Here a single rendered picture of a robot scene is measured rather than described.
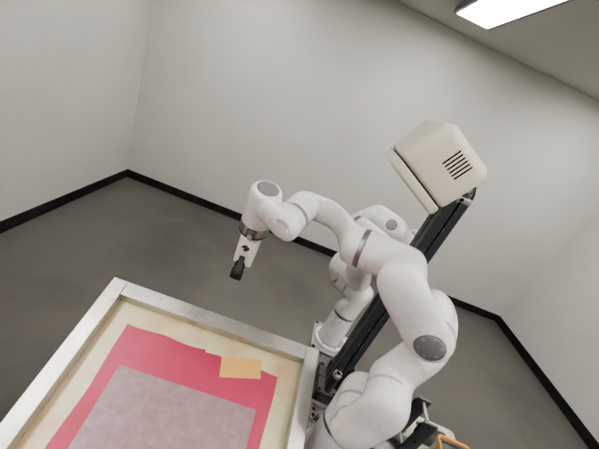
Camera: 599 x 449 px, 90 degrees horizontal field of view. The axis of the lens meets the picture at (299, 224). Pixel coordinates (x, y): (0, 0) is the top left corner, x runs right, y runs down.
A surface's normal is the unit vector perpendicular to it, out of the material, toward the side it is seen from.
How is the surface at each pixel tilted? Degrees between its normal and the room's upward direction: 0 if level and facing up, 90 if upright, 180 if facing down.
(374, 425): 89
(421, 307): 75
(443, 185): 90
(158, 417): 21
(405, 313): 93
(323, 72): 90
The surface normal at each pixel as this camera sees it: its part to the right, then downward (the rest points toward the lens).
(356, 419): -0.55, 0.10
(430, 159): -0.17, 0.38
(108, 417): 0.32, -0.63
